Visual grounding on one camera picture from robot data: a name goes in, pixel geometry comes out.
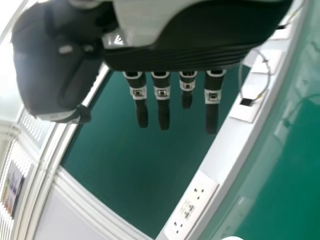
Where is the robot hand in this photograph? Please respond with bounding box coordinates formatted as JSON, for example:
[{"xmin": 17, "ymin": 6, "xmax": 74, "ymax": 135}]
[{"xmin": 11, "ymin": 0, "xmax": 294, "ymax": 136}]

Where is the white socket plate with slot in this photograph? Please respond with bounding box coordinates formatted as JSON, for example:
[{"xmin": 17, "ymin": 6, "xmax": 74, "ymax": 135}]
[{"xmin": 229, "ymin": 89, "xmax": 269, "ymax": 124}]

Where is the plate with brown leaf pattern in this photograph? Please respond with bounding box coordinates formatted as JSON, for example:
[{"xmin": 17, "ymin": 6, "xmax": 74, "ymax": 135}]
[{"xmin": 221, "ymin": 234, "xmax": 251, "ymax": 240}]

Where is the green partition board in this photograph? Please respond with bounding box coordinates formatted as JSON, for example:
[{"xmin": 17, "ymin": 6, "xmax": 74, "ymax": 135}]
[{"xmin": 61, "ymin": 66, "xmax": 251, "ymax": 240}]

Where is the white socket strip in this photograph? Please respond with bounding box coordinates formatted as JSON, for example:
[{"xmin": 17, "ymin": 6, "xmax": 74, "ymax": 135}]
[{"xmin": 163, "ymin": 170, "xmax": 220, "ymax": 240}]

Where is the perforated metal panel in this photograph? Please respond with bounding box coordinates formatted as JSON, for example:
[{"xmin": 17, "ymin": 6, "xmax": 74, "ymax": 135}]
[{"xmin": 0, "ymin": 107, "xmax": 58, "ymax": 240}]

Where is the colourful paper chart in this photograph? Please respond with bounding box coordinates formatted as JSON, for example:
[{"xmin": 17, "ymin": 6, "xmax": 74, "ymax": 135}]
[{"xmin": 0, "ymin": 161, "xmax": 26, "ymax": 219}]

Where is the grey cable duct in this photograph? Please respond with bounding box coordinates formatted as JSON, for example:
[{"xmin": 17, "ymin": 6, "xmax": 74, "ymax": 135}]
[{"xmin": 154, "ymin": 0, "xmax": 313, "ymax": 240}]

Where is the aluminium frame rail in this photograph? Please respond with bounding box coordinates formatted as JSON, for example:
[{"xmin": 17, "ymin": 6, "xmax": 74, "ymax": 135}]
[{"xmin": 14, "ymin": 62, "xmax": 113, "ymax": 240}]

